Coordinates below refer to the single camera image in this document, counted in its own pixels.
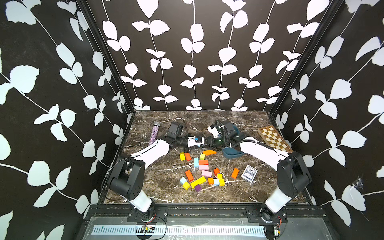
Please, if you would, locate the red upright block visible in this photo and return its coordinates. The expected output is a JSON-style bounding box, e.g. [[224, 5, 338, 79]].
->
[[184, 153, 192, 161]]

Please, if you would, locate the teal plastic tray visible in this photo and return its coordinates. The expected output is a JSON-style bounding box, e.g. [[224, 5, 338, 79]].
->
[[222, 122, 244, 159]]

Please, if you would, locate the long orange block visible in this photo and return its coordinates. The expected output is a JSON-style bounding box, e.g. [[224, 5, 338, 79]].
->
[[203, 150, 217, 156]]

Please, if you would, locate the orange lone block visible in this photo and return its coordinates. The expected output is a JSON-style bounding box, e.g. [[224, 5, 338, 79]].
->
[[231, 168, 239, 179]]

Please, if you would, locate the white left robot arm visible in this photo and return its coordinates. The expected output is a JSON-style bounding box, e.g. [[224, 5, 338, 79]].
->
[[106, 122, 213, 215]]

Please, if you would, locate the small yellow block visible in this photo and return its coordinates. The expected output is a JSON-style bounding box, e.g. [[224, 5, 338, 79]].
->
[[183, 182, 191, 190]]

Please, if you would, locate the red flat block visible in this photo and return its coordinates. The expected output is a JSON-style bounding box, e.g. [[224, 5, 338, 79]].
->
[[199, 160, 209, 166]]

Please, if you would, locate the pink block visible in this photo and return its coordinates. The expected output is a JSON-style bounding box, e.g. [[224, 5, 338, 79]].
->
[[201, 170, 213, 178]]

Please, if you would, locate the wooden chessboard box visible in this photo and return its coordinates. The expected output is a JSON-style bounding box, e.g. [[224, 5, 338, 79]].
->
[[258, 125, 293, 153]]

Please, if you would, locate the small light blue block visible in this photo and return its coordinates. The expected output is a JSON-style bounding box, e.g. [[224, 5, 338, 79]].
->
[[180, 177, 187, 185]]

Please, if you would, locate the blue playing card deck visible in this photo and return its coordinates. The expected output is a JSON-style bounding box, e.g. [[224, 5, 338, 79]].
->
[[241, 165, 258, 184]]

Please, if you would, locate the purple small block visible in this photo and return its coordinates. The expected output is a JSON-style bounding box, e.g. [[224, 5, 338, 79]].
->
[[195, 185, 202, 192]]

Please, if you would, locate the tall light blue block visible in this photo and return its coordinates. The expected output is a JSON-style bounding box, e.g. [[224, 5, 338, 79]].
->
[[194, 158, 199, 168]]

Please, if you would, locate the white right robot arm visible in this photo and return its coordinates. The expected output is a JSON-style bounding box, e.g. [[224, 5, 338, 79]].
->
[[206, 119, 312, 222]]

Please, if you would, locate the long yellow block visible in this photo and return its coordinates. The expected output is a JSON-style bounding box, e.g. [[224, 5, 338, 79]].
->
[[191, 176, 207, 189]]

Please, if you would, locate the orange upright block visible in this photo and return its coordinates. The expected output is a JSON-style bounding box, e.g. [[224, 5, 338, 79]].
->
[[185, 170, 194, 183]]

